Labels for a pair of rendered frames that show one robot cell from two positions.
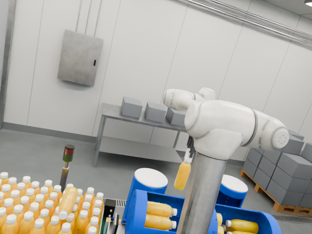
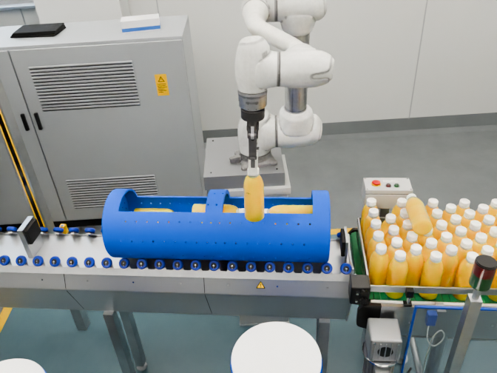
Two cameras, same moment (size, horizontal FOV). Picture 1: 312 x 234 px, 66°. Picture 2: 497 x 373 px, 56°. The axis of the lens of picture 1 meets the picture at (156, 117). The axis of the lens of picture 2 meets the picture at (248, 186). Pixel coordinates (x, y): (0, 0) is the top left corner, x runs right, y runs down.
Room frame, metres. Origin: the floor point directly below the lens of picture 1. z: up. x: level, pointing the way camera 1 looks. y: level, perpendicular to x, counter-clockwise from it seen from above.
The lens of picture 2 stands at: (2.64, 0.11, 2.28)
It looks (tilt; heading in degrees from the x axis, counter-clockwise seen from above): 34 degrees down; 197
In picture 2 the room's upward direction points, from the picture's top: 4 degrees counter-clockwise
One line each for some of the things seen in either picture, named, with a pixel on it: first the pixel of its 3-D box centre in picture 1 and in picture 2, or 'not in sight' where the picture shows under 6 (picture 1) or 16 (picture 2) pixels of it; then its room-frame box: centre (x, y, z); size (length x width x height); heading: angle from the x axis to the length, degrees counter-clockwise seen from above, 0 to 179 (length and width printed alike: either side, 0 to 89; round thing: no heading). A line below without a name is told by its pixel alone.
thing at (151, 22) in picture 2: not in sight; (140, 23); (-0.16, -1.38, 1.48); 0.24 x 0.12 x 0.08; 114
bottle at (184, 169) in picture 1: (183, 174); (254, 195); (1.36, -0.25, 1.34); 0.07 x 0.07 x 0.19
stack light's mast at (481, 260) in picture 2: (68, 157); (481, 280); (1.46, 0.50, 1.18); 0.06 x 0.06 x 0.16
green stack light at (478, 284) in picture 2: (68, 156); (481, 278); (1.46, 0.50, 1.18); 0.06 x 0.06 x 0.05
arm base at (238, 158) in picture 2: not in sight; (251, 155); (0.71, -0.44, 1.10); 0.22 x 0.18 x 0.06; 118
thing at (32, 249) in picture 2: not in sight; (32, 237); (1.39, -1.26, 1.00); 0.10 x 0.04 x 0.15; 10
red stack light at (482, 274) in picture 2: (69, 150); (484, 268); (1.46, 0.50, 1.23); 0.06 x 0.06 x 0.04
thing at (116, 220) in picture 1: (114, 227); (343, 246); (1.17, 0.06, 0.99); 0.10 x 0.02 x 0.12; 10
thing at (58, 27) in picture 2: not in sight; (38, 29); (-0.03, -2.07, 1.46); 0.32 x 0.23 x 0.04; 106
